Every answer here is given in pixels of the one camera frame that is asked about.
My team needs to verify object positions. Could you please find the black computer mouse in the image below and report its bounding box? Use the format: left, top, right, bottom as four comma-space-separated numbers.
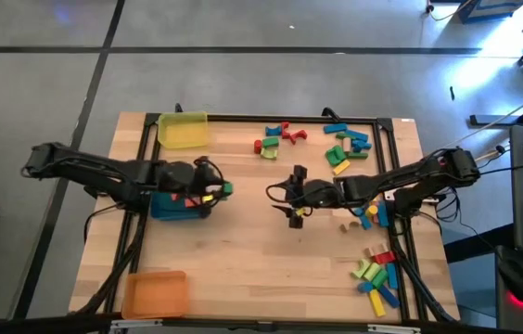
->
497, 259, 523, 305

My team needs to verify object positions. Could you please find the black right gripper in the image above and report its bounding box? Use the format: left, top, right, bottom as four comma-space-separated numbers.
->
271, 164, 344, 229

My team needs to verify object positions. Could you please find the orange plastic bin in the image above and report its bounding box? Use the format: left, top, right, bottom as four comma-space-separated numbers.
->
121, 270, 191, 320

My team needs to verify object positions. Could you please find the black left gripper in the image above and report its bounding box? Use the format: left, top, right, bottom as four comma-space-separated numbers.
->
190, 156, 233, 209

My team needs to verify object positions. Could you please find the teal plastic bin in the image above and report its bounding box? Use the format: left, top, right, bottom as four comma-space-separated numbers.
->
149, 190, 212, 222

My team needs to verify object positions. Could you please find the black aluminium table frame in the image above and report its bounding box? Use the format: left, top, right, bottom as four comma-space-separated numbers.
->
75, 110, 460, 325

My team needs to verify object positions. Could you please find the blue box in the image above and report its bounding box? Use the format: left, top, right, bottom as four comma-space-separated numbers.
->
455, 0, 523, 24

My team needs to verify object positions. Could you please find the black desk leg bar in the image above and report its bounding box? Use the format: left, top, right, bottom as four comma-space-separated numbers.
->
468, 90, 523, 129

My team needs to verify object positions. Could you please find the yellow plastic bin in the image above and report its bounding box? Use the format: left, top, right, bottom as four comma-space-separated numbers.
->
156, 110, 210, 150

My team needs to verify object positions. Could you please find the black rig beam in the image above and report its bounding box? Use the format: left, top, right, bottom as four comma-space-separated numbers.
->
0, 313, 523, 334

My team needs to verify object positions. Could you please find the silver bracket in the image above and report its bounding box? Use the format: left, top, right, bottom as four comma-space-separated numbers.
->
108, 318, 165, 331
366, 323, 423, 334

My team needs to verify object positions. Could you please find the light green cylinder block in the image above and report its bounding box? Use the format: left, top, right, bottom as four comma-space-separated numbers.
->
363, 262, 383, 282

